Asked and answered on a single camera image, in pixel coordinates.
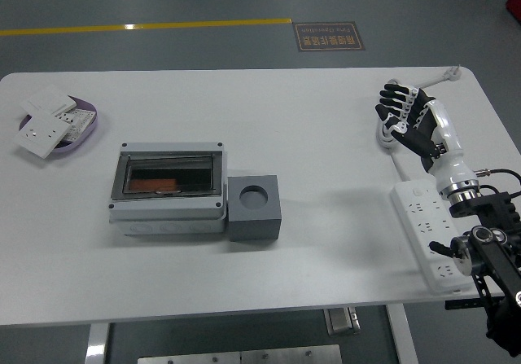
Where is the white wall switch panel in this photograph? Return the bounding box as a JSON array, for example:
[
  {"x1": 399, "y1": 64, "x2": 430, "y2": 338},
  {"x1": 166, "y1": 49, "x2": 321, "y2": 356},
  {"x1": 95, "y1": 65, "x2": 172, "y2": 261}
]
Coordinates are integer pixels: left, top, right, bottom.
[{"x1": 18, "y1": 84, "x2": 78, "y2": 116}]

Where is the grey cube with round hole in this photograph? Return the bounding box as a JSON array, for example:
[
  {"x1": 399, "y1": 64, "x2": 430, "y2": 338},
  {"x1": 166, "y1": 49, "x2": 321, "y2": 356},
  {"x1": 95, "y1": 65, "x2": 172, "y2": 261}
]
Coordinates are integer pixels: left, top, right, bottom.
[{"x1": 226, "y1": 174, "x2": 284, "y2": 242}]

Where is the brown floor sign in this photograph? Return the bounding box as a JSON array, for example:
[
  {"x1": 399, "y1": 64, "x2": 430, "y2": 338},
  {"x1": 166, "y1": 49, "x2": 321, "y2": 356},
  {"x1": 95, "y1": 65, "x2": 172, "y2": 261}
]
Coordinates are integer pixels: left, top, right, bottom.
[{"x1": 292, "y1": 21, "x2": 366, "y2": 53}]

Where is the orange cylinder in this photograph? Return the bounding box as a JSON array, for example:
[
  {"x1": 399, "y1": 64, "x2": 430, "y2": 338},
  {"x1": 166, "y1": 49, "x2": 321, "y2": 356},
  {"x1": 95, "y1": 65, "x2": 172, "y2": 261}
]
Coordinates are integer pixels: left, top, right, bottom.
[{"x1": 129, "y1": 178, "x2": 178, "y2": 192}]

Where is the purple tray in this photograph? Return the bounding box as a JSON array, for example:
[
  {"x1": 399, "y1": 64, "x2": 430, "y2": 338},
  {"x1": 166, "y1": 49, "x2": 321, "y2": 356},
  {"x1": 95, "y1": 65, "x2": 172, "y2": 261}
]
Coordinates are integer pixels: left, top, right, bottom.
[{"x1": 19, "y1": 94, "x2": 100, "y2": 160}]

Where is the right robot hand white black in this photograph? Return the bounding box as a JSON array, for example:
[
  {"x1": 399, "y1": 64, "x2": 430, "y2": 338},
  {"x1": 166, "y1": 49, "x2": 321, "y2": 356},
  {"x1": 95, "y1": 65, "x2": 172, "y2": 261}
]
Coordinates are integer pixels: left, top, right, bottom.
[{"x1": 374, "y1": 81, "x2": 480, "y2": 195}]

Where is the white power cord with plug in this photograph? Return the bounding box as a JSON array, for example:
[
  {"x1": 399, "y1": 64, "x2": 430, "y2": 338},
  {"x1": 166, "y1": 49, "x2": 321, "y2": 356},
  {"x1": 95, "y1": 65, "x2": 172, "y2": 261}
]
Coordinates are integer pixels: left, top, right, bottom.
[{"x1": 374, "y1": 65, "x2": 463, "y2": 184}]

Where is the white printed socket panel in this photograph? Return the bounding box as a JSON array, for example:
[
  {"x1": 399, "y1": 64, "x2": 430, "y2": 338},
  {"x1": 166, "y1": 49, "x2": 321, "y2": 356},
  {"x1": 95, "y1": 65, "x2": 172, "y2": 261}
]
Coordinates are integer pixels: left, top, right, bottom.
[{"x1": 52, "y1": 109, "x2": 98, "y2": 143}]

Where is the metal base plate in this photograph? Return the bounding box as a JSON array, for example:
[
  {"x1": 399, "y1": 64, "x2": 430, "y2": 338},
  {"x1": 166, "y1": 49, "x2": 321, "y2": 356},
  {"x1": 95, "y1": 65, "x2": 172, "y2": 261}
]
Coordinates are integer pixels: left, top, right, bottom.
[{"x1": 137, "y1": 344, "x2": 343, "y2": 364}]

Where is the white table leg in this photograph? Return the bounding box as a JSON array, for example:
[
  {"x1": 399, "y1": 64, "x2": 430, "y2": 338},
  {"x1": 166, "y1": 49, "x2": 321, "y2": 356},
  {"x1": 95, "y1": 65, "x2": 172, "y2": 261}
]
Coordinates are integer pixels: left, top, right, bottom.
[
  {"x1": 384, "y1": 305, "x2": 420, "y2": 364},
  {"x1": 84, "y1": 322, "x2": 111, "y2": 364}
]

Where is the red object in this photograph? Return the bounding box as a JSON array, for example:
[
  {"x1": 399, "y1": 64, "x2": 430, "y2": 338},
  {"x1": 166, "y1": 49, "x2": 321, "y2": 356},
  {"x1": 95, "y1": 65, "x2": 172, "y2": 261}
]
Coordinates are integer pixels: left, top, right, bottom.
[{"x1": 504, "y1": 0, "x2": 521, "y2": 25}]

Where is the white wall socket panel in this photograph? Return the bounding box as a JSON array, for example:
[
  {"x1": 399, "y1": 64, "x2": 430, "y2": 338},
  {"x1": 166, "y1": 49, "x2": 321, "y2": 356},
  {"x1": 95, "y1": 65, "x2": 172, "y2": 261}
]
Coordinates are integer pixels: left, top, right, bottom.
[{"x1": 11, "y1": 110, "x2": 71, "y2": 160}]

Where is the white power strip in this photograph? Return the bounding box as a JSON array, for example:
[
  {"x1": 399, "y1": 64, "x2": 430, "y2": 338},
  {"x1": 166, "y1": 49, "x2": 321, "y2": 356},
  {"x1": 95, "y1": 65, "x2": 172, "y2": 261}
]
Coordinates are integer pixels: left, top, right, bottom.
[{"x1": 390, "y1": 179, "x2": 477, "y2": 293}]

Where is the grey electrical box tinted lid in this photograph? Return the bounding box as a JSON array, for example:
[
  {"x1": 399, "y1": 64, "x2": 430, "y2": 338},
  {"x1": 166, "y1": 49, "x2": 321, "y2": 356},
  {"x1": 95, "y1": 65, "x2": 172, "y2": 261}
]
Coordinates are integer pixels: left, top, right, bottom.
[{"x1": 107, "y1": 142, "x2": 229, "y2": 237}]

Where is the grey control box under table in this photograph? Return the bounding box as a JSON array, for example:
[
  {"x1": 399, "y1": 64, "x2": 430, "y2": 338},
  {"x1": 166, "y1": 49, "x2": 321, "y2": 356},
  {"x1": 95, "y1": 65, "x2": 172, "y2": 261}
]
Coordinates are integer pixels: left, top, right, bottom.
[{"x1": 324, "y1": 306, "x2": 361, "y2": 335}]

